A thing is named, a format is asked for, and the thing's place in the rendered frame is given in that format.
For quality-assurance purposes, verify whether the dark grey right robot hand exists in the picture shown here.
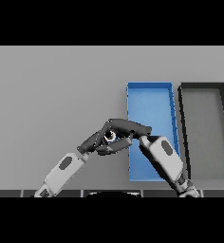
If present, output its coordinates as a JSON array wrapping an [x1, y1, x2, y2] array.
[[107, 118, 153, 139]]

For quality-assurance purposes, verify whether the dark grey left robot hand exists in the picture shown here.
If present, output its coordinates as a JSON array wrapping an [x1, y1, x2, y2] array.
[[77, 122, 133, 157]]

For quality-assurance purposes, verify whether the blue bin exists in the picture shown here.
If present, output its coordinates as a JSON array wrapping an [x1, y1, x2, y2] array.
[[125, 82, 181, 182]]

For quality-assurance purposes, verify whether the dark grey bin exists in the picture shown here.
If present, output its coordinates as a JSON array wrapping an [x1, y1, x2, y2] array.
[[177, 82, 224, 181]]

